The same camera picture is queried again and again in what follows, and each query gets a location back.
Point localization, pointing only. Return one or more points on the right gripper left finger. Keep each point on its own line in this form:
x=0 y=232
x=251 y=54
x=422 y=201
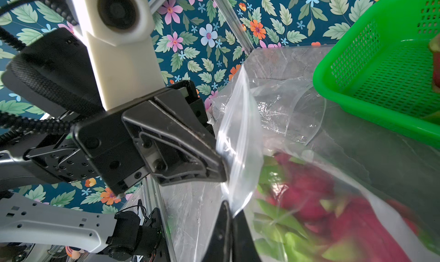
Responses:
x=219 y=247

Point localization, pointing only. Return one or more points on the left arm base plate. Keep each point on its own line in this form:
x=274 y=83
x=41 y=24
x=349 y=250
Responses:
x=152 y=244

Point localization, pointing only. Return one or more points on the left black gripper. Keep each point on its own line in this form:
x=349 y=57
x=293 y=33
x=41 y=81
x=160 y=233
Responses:
x=163 y=134

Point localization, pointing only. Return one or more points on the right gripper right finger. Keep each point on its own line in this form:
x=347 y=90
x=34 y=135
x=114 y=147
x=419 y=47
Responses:
x=243 y=248

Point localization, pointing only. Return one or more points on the clear zip-top bag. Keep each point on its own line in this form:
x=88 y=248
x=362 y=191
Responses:
x=272 y=94
x=245 y=158

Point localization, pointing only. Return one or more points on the pink dragon fruit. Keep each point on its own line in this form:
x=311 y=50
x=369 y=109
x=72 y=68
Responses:
x=308 y=215
x=434 y=47

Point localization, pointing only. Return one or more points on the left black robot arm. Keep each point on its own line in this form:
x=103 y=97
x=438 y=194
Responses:
x=55 y=73

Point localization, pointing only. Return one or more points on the green plastic basket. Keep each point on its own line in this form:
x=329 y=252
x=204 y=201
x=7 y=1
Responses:
x=381 y=68

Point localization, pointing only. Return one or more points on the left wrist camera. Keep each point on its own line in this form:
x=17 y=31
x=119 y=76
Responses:
x=117 y=34

